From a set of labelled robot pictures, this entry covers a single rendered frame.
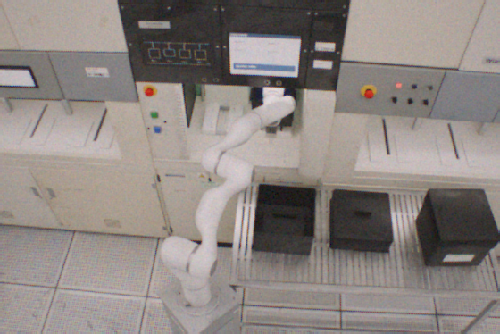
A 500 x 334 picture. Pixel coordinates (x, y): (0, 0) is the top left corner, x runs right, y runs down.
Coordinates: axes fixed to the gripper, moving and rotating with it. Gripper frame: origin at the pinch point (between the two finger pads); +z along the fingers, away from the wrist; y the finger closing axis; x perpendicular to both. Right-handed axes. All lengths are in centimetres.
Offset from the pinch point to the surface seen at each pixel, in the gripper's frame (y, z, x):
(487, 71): 89, -30, 36
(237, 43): -15, -30, 41
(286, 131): 7.9, -7.9, -31.3
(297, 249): 16, -74, -41
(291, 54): 6.7, -30.1, 37.5
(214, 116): -31.7, 0.6, -31.5
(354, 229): 42, -64, -35
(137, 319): -73, -84, -122
